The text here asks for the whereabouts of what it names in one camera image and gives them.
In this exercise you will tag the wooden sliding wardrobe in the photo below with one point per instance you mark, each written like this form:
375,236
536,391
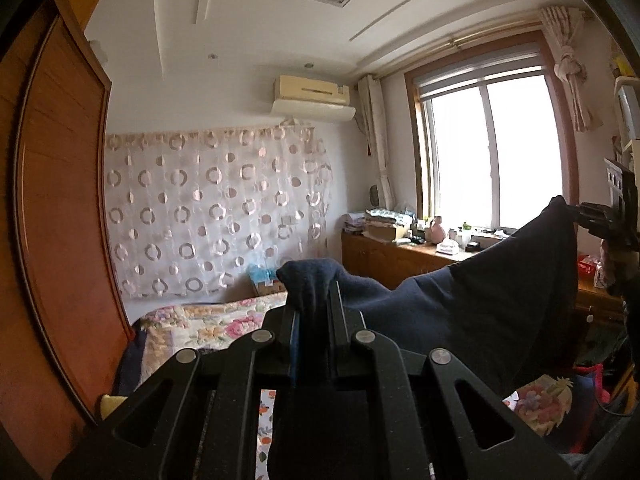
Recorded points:
60,210

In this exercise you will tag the small cardboard box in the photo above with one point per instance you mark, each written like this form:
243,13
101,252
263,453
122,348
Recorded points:
270,288

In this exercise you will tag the tied pink window curtain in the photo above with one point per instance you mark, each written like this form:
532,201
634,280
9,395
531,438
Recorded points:
567,60

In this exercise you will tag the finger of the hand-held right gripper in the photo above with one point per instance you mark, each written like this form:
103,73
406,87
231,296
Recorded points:
602,226
597,210

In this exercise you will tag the wooden framed window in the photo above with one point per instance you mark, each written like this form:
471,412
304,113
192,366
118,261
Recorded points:
475,160

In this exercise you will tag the yellow plush toy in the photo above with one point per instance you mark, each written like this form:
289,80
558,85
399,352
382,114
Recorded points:
112,405

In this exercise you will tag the white shelf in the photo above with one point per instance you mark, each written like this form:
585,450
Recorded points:
627,110

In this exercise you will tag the sheer circle-patterned wall curtain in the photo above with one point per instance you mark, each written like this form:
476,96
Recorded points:
200,210

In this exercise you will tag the stack of papers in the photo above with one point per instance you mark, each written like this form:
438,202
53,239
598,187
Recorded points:
355,222

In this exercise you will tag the pale patterned window curtain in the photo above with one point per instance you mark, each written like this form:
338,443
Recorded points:
375,135

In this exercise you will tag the flat cardboard box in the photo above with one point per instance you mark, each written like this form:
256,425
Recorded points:
382,232

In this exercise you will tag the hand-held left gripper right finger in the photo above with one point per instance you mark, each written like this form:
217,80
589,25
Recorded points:
337,330

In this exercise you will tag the navy printed t-shirt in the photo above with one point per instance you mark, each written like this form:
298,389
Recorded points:
475,310

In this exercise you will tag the blue plastic bag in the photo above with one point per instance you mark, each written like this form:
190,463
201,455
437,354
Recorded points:
262,272

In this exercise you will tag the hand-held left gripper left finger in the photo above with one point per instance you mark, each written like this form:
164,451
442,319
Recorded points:
295,350

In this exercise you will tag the white tissue box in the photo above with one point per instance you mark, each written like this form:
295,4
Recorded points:
447,247

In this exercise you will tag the beige air conditioner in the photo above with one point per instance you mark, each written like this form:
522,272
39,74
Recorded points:
310,87

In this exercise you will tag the floral patchwork quilt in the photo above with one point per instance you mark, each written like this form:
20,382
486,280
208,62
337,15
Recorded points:
210,320

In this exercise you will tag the long wooden cabinet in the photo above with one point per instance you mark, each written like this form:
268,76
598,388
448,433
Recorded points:
380,260

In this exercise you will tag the red basket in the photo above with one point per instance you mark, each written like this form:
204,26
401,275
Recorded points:
590,267

